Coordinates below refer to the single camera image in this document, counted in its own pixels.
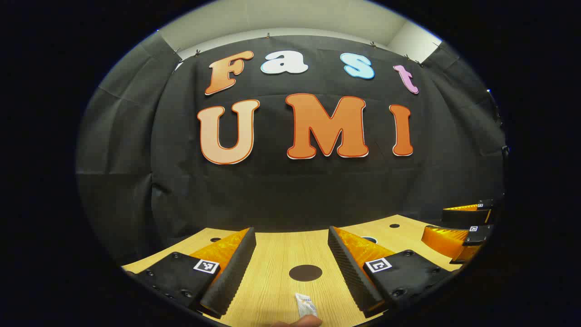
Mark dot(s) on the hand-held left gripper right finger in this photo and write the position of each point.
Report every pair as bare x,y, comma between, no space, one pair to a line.
352,277

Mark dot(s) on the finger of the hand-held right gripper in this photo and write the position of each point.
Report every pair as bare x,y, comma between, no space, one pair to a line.
447,240
463,215

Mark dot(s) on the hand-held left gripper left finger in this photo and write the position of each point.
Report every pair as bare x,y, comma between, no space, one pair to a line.
229,281

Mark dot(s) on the dark round coaster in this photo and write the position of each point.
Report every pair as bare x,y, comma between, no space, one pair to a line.
305,273

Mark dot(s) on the white toothpaste tube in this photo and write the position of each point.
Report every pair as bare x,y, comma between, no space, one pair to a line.
305,306

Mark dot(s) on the wooden desktop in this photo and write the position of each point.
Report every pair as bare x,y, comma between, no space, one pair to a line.
272,281

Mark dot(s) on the black backdrop cloth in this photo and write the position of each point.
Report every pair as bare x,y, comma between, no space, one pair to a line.
281,190

